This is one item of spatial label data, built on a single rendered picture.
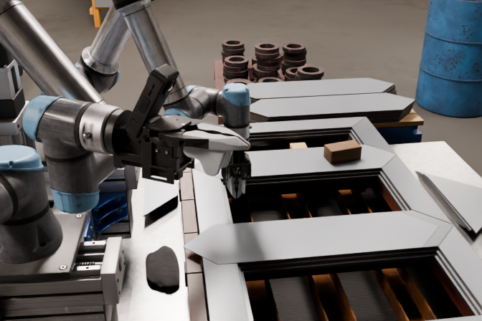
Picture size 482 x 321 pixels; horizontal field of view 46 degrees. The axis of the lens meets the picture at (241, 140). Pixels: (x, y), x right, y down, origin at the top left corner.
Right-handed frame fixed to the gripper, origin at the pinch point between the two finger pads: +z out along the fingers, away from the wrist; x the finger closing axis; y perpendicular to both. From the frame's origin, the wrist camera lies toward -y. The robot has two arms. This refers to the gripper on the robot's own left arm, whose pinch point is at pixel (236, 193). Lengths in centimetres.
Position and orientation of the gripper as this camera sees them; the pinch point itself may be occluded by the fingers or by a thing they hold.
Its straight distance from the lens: 173.0
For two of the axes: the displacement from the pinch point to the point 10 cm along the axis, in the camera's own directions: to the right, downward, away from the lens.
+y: 1.3, 4.4, -8.9
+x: 9.9, -0.6, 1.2
